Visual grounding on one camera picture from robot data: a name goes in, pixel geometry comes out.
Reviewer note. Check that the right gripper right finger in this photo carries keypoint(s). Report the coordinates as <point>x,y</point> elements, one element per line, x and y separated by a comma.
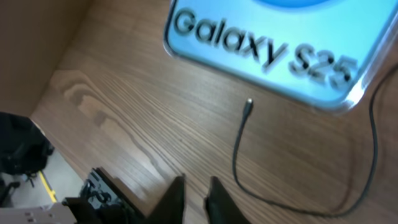
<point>220,207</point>

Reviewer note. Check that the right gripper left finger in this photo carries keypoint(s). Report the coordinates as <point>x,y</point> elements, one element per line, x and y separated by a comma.
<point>170,209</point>

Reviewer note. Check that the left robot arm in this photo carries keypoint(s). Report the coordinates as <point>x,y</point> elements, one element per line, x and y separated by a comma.
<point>24,148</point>

